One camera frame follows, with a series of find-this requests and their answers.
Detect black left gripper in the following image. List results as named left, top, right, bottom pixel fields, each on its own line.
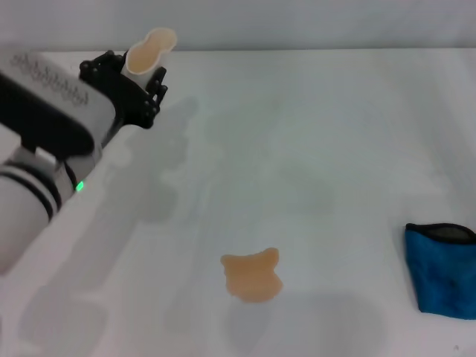
left=78, top=48, right=170, bottom=148

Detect white paper cup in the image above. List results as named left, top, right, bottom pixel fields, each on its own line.
left=123, top=28, right=178, bottom=91

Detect blue rag with black edge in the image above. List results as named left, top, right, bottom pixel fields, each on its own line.
left=404, top=222, right=476, bottom=321

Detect brown water stain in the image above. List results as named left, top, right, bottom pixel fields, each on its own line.
left=219, top=247, right=285, bottom=304

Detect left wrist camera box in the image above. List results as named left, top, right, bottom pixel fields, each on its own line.
left=0, top=51, right=115, bottom=167

